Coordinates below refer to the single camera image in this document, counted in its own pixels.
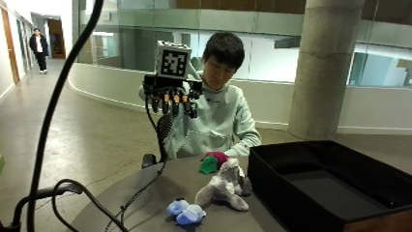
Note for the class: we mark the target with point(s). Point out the person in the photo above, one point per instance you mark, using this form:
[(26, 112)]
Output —
[(39, 48), (219, 122)]

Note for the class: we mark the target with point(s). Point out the black mesh office chair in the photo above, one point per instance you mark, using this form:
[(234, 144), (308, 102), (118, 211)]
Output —
[(163, 129)]

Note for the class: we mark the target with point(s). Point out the white marker cube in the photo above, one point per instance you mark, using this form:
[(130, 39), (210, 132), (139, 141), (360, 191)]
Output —
[(174, 61)]

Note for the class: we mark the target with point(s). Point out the magenta and green plush toy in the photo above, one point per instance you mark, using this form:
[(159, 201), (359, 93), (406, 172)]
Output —
[(211, 162)]

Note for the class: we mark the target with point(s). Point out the grey plush animal toy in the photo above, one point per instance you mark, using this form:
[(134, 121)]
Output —
[(226, 188)]

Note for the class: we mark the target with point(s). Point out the glass balustrade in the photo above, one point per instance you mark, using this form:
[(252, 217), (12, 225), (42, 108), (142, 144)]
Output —
[(266, 45)]

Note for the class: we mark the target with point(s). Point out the blue plush toy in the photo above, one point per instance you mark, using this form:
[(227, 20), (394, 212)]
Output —
[(187, 212)]

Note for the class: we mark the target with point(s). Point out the concrete column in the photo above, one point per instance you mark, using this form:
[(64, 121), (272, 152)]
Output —
[(324, 71)]

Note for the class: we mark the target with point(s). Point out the brown wooden door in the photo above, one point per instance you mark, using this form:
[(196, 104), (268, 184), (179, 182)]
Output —
[(10, 48)]

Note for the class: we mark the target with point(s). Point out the black fabric storage box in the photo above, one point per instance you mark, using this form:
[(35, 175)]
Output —
[(326, 190)]

